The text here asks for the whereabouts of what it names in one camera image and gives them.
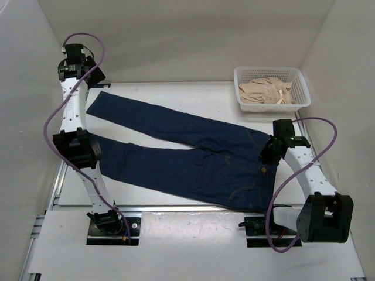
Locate dark blue denim trousers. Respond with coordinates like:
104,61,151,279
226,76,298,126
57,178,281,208
87,92,277,210

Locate beige trousers in basket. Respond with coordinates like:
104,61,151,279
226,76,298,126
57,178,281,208
238,77,297,105

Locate aluminium front rail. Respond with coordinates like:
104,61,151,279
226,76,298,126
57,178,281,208
119,205,266,214

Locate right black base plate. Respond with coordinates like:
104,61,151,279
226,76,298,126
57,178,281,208
238,216,296,248

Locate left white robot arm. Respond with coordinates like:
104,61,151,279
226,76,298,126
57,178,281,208
52,44,124,235

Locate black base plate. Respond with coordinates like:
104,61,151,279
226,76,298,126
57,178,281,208
238,216,296,248
86,210,141,246

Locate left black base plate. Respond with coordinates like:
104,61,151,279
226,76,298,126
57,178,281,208
86,210,141,246

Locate white plastic basket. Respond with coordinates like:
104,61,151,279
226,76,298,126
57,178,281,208
234,67,311,113

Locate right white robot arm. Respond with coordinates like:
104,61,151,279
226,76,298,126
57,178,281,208
259,119,354,252

